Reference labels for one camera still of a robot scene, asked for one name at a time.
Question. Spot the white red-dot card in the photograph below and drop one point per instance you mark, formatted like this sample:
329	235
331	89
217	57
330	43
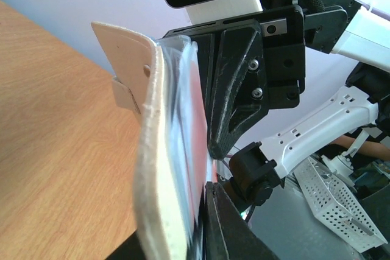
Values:
192	136

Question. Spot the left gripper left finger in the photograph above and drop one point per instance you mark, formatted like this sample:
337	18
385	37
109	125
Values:
130	249

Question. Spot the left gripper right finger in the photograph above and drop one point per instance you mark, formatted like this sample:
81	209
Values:
226	234

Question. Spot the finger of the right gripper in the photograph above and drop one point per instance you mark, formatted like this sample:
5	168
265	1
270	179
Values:
205	44
238	95

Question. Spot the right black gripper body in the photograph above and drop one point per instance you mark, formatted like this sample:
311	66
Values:
283	50

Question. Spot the white perforated plastic basket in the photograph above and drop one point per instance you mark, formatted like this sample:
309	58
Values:
335	206

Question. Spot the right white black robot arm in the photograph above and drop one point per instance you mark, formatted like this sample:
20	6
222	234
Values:
261	166

